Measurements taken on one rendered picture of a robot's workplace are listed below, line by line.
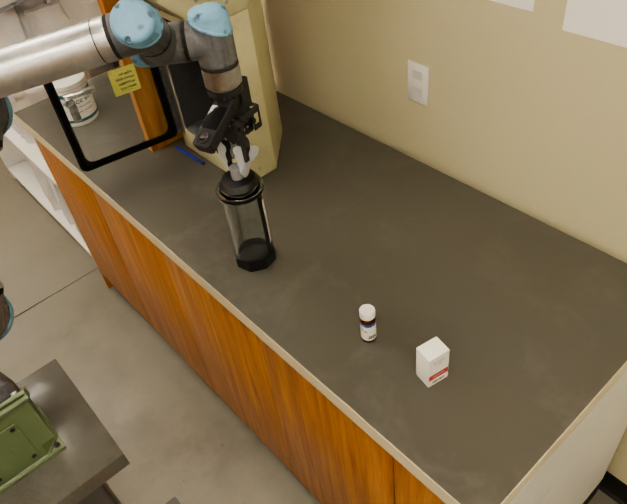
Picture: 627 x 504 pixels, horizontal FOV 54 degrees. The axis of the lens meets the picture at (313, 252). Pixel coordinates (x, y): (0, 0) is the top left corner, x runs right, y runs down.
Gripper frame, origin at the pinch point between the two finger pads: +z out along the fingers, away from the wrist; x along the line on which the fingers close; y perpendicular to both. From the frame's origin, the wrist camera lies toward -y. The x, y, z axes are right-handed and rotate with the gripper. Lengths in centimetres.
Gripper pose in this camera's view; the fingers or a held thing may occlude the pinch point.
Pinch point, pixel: (236, 171)
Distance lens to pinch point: 137.3
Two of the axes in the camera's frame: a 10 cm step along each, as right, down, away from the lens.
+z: 1.0, 7.2, 6.9
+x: -8.3, -3.2, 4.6
